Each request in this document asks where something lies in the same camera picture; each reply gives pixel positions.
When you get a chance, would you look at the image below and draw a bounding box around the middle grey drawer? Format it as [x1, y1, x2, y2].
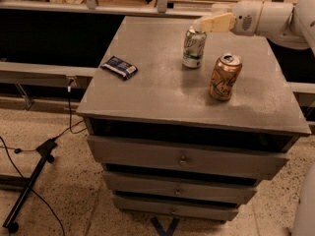
[103, 171, 257, 205]

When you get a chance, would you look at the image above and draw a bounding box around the grey drawer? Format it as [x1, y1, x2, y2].
[103, 171, 257, 205]
[112, 195, 238, 221]
[88, 136, 288, 179]

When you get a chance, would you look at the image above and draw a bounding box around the grey bench beam left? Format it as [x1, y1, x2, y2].
[0, 62, 96, 89]

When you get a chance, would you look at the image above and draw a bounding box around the grey metal shelf rail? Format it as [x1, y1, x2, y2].
[0, 0, 315, 20]

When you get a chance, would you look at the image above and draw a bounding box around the white green 7up can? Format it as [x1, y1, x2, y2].
[182, 27, 207, 68]

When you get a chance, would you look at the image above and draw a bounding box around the grey drawer cabinet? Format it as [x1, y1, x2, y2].
[78, 17, 310, 209]

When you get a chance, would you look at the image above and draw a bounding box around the top grey drawer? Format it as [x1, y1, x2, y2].
[88, 136, 288, 179]

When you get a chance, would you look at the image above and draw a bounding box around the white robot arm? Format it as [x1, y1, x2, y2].
[193, 0, 315, 236]

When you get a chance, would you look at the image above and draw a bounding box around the dark blue snack packet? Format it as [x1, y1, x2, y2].
[100, 56, 138, 81]

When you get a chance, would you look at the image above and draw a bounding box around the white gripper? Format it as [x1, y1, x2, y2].
[193, 1, 263, 36]

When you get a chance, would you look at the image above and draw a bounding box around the gold soda can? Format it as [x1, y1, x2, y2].
[210, 53, 242, 101]

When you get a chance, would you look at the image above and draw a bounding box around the black cable on floor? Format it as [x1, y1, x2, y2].
[0, 77, 89, 236]

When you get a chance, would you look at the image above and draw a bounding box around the bottom grey drawer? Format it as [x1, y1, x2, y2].
[112, 195, 238, 221]

